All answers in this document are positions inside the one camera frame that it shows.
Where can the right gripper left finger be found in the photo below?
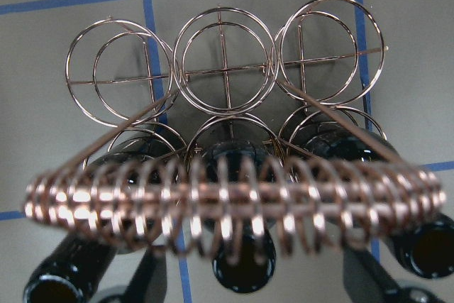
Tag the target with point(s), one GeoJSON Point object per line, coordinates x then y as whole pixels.
{"type": "Point", "coordinates": [148, 283]}

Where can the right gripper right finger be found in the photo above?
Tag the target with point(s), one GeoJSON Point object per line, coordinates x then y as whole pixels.
{"type": "Point", "coordinates": [365, 280]}

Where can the copper wire bottle basket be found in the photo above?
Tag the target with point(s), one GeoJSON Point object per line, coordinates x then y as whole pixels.
{"type": "Point", "coordinates": [328, 181]}

